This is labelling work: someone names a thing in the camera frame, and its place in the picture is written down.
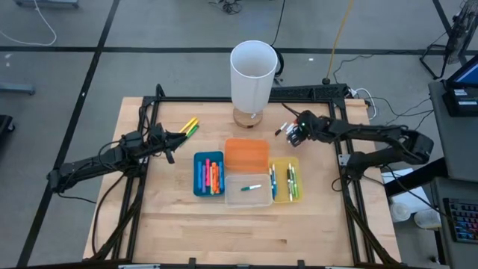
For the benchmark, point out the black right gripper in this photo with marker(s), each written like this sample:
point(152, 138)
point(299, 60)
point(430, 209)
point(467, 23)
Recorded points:
point(308, 125)

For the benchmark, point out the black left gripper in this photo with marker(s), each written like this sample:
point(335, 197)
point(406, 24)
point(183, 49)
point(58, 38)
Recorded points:
point(158, 142)

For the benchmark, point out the black cap mini marker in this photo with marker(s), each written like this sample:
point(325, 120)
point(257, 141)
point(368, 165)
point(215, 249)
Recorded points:
point(290, 132)
point(278, 132)

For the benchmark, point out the orange cap mini marker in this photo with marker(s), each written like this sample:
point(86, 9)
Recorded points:
point(290, 128)

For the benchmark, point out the green slim highlighter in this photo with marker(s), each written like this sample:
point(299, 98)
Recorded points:
point(194, 130)

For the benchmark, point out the yellow slim highlighter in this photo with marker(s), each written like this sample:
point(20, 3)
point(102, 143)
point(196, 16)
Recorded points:
point(190, 122)

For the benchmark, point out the blue plastic bin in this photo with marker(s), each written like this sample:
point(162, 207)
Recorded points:
point(209, 155)

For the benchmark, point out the black dry-erase marker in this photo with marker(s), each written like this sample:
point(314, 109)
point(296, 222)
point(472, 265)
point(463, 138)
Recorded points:
point(288, 175)

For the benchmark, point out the pink thick highlighter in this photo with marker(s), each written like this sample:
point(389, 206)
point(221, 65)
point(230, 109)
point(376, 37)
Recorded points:
point(208, 170)

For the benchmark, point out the orange thick highlighter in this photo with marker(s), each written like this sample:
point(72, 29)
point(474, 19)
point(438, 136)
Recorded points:
point(217, 185)
point(214, 172)

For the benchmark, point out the purple thick highlighter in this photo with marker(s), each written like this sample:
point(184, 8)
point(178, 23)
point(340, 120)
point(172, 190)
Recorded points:
point(204, 183)

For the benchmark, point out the yellow plastic bin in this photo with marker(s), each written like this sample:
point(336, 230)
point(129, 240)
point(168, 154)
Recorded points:
point(282, 187)

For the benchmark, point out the orange plastic bin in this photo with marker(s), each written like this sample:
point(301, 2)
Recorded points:
point(246, 155)

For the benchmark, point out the teal cap mini marker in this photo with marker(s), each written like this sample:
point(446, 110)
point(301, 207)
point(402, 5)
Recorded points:
point(246, 188)

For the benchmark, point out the clear plastic bin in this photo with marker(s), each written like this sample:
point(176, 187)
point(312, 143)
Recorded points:
point(239, 198)

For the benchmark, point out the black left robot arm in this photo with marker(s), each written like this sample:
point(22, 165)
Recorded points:
point(89, 168)

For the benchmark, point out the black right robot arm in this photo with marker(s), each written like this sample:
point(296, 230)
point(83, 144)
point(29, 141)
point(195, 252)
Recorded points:
point(373, 130)

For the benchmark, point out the black perforated plate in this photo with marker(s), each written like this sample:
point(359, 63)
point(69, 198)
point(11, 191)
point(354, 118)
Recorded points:
point(310, 92)

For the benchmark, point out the white shade wooden base lamp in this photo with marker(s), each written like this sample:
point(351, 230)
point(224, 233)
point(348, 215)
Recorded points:
point(252, 74)

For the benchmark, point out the white bowl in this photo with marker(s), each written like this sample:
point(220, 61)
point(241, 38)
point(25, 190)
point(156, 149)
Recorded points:
point(427, 219)
point(399, 211)

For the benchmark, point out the white paper sheet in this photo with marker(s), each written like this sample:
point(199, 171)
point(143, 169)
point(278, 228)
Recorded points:
point(416, 196)

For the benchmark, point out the grey metal bar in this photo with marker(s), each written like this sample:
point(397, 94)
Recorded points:
point(16, 89)

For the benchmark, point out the black device with labels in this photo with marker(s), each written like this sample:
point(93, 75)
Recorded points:
point(461, 108)

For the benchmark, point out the monitor with blue screen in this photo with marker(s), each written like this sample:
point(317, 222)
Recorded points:
point(468, 73)

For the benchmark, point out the black keyboard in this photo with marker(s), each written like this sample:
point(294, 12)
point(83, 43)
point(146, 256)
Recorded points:
point(465, 220)

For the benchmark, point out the dark grey desk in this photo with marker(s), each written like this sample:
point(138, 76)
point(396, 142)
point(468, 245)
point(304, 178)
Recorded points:
point(448, 254)

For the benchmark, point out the black fan on stand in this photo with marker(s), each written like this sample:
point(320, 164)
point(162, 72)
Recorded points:
point(461, 33)

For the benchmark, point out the black aluminium table frame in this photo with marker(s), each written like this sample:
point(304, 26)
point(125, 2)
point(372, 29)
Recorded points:
point(186, 99)

